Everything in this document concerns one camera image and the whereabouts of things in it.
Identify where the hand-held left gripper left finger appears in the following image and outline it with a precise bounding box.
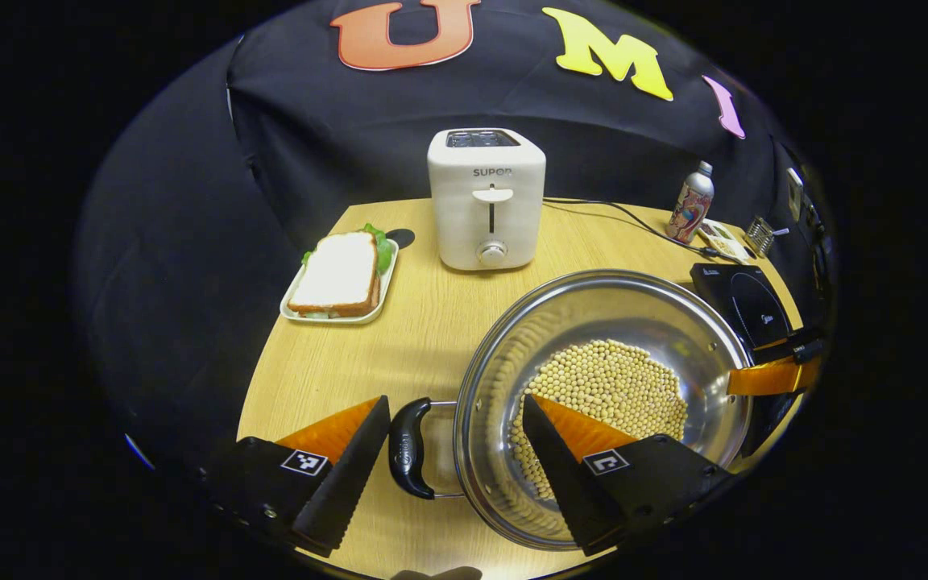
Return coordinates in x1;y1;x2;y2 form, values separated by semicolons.
205;395;392;558

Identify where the black power cable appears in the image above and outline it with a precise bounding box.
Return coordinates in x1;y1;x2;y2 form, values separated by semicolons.
543;197;727;260

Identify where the black induction cooktop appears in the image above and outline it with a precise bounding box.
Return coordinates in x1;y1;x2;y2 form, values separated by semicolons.
690;263;807;460

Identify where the steel pot with black handles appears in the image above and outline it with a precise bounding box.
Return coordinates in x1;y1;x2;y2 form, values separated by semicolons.
388;269;755;552

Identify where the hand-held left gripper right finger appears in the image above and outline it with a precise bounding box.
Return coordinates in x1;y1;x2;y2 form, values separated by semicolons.
522;393;735;557

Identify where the sandwich with lettuce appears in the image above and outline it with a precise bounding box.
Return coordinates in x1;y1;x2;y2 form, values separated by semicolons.
287;223;395;319

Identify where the white toaster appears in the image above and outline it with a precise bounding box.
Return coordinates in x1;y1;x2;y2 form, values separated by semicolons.
427;127;547;271

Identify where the heap of soybeans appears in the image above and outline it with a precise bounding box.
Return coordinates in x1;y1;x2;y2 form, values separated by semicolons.
510;339;689;500

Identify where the pale green rectangular plate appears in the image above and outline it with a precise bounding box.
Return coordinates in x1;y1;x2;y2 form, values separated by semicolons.
280;238;400;325

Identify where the metal wire utensil holder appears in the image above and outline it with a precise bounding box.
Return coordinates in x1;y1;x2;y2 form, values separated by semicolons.
744;215;779;259

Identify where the silver bottle with colourful label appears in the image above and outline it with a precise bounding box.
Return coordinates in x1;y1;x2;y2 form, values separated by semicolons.
665;160;715;244

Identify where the white divided tray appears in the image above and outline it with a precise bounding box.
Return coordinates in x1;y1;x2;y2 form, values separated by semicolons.
696;219;753;265

